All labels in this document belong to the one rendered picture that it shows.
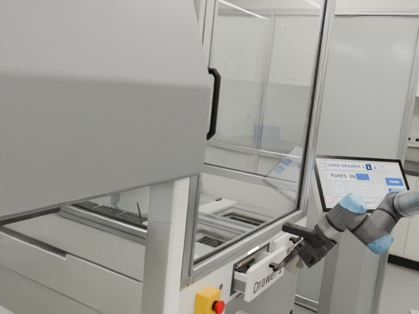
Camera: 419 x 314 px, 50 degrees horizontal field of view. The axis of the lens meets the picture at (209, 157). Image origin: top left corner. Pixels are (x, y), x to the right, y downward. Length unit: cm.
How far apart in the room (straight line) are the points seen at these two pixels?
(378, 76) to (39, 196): 276
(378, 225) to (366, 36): 187
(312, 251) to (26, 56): 120
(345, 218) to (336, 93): 180
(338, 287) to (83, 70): 215
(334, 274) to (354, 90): 125
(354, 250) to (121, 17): 206
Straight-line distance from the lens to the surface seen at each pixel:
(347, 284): 253
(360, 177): 238
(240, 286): 155
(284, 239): 186
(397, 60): 308
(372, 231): 146
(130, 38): 58
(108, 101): 53
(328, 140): 318
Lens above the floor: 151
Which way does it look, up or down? 10 degrees down
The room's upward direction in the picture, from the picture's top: 6 degrees clockwise
